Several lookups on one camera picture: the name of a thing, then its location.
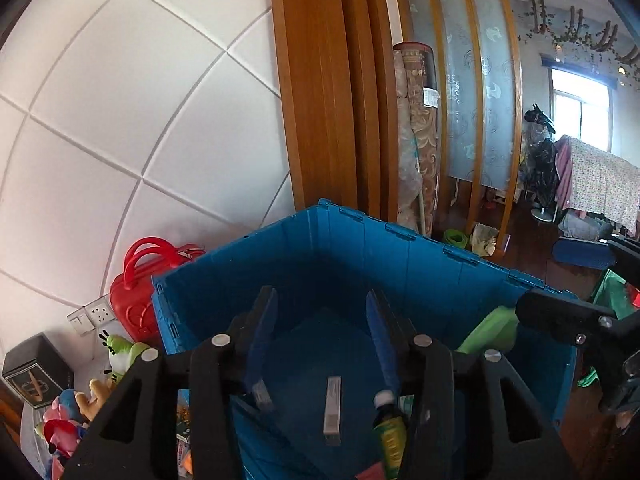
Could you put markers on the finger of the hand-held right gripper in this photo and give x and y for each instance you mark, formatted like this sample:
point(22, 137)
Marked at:
point(625, 252)
point(555, 315)

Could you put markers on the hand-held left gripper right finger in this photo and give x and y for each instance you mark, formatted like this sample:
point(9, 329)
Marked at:
point(381, 350)

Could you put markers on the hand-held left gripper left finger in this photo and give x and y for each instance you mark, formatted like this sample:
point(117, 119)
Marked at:
point(261, 345)

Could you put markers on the blue plastic storage crate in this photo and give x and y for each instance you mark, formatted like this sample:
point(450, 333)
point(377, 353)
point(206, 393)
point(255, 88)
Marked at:
point(325, 245)

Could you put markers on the green bag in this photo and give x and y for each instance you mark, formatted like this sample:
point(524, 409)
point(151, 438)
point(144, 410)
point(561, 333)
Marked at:
point(612, 290)

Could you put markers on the blue cushion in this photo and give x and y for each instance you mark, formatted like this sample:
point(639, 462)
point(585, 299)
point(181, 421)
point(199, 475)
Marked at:
point(580, 255)

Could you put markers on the green cloth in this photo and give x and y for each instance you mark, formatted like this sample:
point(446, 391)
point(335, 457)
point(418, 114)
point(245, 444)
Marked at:
point(492, 330)

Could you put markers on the floral cloth on drying rack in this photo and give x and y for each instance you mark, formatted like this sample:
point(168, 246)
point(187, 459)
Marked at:
point(600, 180)

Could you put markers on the long white box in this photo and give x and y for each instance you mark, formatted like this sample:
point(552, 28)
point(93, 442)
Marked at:
point(332, 410)

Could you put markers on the yellow tube with white cap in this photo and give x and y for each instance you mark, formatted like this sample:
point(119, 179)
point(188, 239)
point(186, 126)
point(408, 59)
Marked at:
point(390, 435)

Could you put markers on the yellow crumpled cloth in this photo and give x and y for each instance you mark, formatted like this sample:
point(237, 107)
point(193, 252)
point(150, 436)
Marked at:
point(485, 240)

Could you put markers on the colourful small packets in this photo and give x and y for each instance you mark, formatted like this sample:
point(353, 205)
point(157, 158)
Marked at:
point(184, 435)

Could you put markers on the dark hanging clothes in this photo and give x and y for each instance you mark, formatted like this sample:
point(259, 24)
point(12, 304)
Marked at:
point(540, 165)

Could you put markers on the rolled green mat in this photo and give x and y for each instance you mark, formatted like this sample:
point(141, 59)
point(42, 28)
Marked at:
point(456, 239)

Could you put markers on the red handbag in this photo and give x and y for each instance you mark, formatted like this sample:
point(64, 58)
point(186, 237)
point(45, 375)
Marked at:
point(135, 305)

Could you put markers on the green plush toy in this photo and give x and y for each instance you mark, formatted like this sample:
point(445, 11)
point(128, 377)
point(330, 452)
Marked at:
point(122, 351)

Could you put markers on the window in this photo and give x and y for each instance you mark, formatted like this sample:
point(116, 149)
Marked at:
point(580, 110)

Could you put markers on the tan plush toy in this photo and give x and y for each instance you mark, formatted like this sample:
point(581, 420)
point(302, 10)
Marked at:
point(92, 400)

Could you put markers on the pink and red plush toy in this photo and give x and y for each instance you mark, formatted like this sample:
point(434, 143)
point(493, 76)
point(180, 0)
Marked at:
point(57, 430)

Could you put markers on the wooden slat frosted glass screen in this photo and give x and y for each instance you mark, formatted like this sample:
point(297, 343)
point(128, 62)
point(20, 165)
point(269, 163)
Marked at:
point(480, 85)

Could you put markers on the rolled patterned carpet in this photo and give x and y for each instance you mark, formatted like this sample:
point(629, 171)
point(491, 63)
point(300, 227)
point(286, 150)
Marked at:
point(417, 125)

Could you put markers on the black gift box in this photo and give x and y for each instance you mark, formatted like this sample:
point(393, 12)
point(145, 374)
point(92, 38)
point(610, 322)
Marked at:
point(35, 375)

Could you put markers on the wooden partition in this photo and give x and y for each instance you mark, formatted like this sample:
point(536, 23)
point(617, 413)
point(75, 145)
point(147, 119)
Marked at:
point(325, 85)

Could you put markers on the white wall socket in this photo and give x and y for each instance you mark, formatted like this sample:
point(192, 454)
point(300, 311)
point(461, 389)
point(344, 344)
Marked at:
point(97, 314)

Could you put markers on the vine wall decoration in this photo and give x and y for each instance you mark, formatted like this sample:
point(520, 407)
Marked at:
point(580, 35)

